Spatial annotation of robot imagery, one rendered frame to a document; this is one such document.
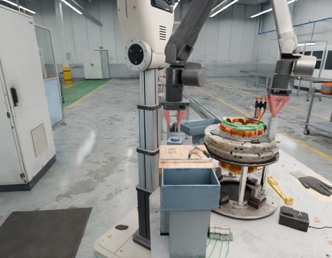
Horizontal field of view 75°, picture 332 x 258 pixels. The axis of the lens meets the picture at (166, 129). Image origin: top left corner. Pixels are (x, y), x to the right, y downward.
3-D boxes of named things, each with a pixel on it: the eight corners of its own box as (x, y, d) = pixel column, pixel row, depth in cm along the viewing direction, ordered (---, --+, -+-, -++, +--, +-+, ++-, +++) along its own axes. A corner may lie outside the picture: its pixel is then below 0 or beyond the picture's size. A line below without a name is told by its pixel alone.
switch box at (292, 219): (307, 232, 82) (310, 220, 80) (278, 224, 86) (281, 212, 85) (305, 222, 87) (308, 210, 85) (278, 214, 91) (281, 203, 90)
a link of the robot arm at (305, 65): (284, 52, 89) (285, 39, 81) (317, 53, 83) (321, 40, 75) (276, 79, 87) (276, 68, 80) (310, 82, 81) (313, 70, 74)
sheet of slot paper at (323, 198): (357, 200, 100) (358, 199, 100) (320, 203, 99) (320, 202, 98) (309, 169, 129) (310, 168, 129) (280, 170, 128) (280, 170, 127)
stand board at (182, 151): (215, 173, 73) (215, 167, 72) (158, 174, 72) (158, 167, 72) (204, 150, 92) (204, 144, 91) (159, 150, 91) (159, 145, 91)
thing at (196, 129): (212, 160, 141) (215, 118, 132) (223, 167, 131) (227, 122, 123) (179, 168, 131) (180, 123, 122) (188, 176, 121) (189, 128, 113)
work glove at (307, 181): (343, 196, 104) (344, 192, 103) (316, 197, 103) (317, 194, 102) (307, 171, 127) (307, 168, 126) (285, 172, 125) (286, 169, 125)
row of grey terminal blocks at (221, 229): (232, 232, 82) (233, 223, 81) (233, 242, 78) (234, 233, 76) (205, 229, 84) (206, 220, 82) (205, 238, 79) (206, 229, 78)
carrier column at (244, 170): (243, 208, 92) (249, 164, 86) (237, 208, 92) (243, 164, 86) (241, 204, 95) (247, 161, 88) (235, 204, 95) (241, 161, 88)
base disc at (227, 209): (296, 218, 88) (297, 216, 87) (201, 219, 87) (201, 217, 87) (257, 171, 125) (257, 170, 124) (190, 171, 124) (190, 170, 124)
